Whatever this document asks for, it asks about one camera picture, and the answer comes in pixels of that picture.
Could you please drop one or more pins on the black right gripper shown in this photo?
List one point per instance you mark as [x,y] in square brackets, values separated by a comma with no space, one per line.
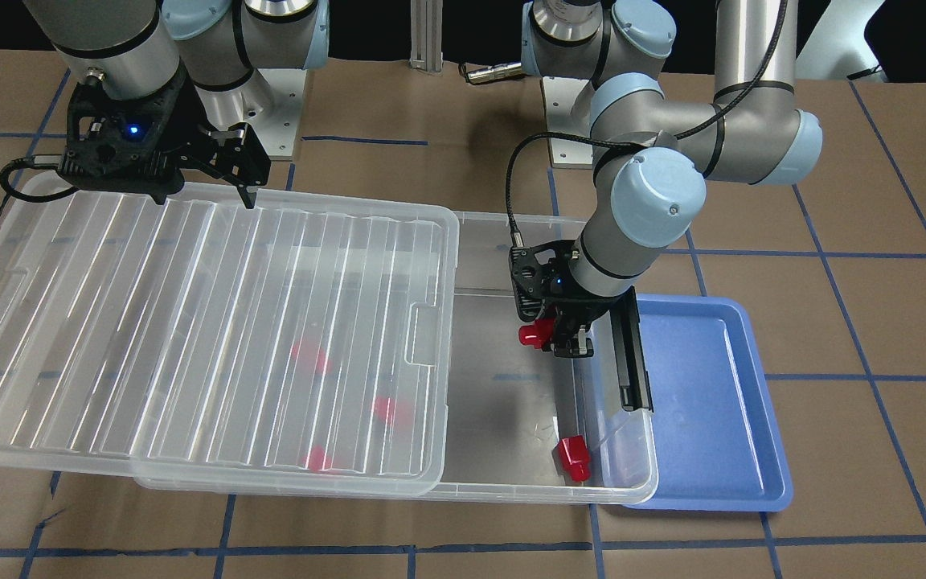
[192,145]

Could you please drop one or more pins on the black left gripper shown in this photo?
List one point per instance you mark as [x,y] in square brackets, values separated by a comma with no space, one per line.
[592,300]

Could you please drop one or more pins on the red block from tray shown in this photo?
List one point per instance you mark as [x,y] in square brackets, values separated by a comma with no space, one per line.
[538,334]

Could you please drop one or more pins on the clear plastic box lid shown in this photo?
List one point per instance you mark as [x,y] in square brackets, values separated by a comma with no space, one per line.
[80,280]

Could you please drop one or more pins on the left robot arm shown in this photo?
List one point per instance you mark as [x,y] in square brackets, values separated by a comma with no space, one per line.
[652,156]

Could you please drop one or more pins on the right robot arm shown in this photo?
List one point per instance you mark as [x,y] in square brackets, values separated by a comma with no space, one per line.
[140,45]

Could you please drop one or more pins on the clear plastic storage box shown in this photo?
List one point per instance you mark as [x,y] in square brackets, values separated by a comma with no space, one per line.
[527,402]

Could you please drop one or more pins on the red block near latch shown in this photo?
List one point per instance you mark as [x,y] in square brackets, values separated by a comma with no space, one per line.
[575,458]

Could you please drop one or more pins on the blue plastic tray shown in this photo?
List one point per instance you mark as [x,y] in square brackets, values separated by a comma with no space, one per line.
[709,440]

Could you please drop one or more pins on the red block upper middle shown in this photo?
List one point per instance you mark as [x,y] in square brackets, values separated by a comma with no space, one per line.
[395,413]

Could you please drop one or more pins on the red block centre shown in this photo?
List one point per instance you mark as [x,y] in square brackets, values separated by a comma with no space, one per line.
[310,356]

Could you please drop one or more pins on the red block lower middle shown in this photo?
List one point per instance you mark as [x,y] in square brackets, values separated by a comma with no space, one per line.
[316,460]

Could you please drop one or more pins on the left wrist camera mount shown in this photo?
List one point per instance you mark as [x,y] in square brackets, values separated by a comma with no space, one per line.
[541,276]

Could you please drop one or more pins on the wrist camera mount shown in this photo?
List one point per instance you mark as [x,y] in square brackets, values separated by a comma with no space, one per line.
[541,276]
[121,145]

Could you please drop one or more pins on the black box latch handle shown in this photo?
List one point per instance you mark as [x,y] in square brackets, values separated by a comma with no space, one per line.
[632,372]

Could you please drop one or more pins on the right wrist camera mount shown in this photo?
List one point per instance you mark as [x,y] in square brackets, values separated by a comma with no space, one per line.
[121,145]

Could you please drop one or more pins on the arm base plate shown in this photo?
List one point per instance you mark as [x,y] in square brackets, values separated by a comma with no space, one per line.
[279,124]
[566,104]

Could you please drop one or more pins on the aluminium frame post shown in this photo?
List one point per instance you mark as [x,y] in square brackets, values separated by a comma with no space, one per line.
[425,29]

